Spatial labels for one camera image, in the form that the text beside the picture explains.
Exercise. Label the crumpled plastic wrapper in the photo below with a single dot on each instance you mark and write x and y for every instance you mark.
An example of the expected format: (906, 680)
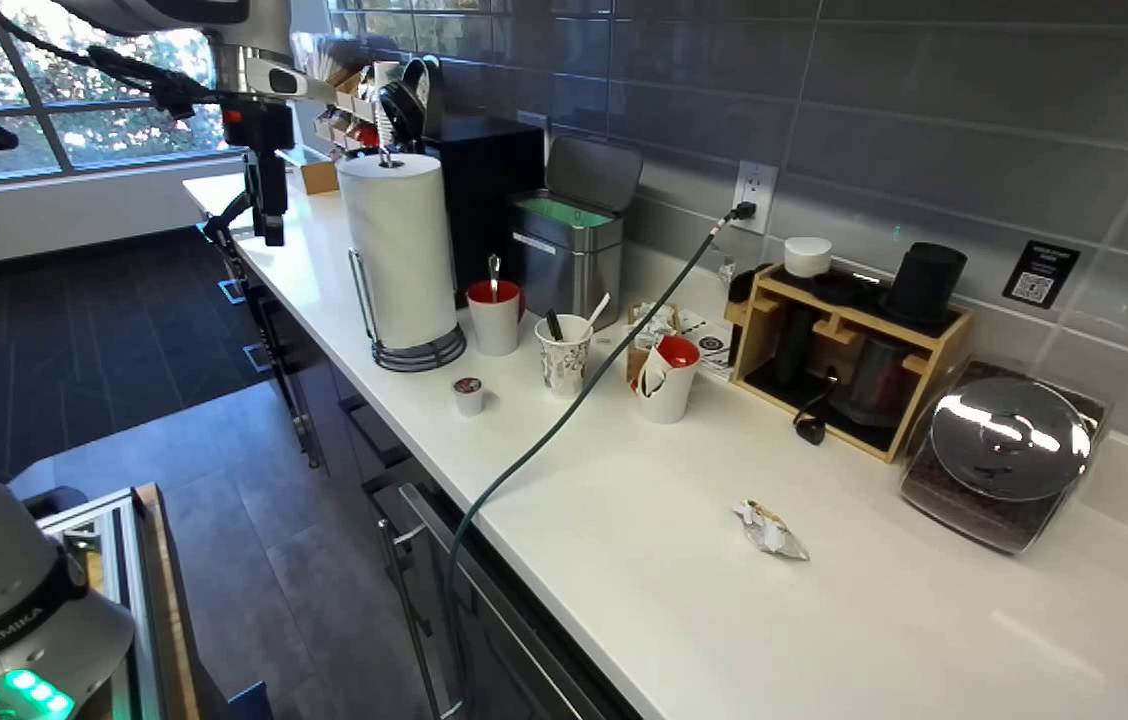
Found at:
(769, 531)

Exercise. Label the stainless steel canister box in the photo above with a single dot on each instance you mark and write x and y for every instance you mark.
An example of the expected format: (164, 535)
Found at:
(568, 261)

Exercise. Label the small white cup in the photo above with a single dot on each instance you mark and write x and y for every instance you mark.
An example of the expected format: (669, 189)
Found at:
(805, 258)

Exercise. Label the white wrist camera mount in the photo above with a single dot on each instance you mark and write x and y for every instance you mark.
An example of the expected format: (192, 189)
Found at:
(278, 75)

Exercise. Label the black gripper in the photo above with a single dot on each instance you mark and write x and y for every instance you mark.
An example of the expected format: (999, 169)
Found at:
(270, 126)

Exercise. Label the small red container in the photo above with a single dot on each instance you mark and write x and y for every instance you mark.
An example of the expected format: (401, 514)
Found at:
(367, 137)

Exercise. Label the black coffee machine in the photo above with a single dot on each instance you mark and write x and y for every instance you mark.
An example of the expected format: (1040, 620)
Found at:
(491, 186)

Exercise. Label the round silver kitchen appliance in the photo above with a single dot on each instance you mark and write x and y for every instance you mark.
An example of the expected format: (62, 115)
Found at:
(1005, 447)

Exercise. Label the large window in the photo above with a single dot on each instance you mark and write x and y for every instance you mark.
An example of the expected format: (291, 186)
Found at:
(125, 126)

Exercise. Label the white paper towel roll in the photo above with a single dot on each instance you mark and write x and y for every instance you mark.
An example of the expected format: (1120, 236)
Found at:
(396, 247)

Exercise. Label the white mug red inside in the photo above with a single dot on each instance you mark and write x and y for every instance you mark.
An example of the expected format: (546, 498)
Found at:
(669, 386)

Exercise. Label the dark base cabinet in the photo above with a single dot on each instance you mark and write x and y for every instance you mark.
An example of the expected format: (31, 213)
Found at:
(367, 504)

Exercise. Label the small coffee pod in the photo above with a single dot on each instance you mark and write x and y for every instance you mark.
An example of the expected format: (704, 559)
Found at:
(469, 398)

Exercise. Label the wooden countertop organiser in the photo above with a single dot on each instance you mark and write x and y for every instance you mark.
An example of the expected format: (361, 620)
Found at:
(924, 367)

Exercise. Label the small black tripod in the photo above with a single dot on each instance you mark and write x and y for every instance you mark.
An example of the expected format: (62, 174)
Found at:
(230, 219)

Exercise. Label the black and white wall sign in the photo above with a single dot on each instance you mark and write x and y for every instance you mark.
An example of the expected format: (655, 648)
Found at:
(1040, 273)

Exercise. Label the aluminium frame cart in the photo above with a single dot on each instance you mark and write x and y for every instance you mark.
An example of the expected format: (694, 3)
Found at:
(125, 575)

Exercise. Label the red and white mug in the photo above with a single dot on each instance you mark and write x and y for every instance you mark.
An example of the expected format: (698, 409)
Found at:
(493, 322)

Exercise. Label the small cardboard box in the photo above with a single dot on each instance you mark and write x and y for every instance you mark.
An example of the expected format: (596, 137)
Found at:
(321, 178)

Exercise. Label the brown patterned mug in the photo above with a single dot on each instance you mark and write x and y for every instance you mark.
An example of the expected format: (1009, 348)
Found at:
(647, 348)

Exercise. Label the metal spoon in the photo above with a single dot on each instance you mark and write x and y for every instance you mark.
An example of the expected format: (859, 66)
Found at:
(493, 273)

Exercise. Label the small black hanging object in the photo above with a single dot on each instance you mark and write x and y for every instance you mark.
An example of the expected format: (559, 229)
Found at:
(808, 427)

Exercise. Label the white stirrer stick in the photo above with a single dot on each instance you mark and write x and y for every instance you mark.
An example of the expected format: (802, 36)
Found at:
(596, 308)

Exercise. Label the white wall power outlet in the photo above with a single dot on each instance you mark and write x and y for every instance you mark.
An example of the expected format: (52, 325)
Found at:
(757, 186)

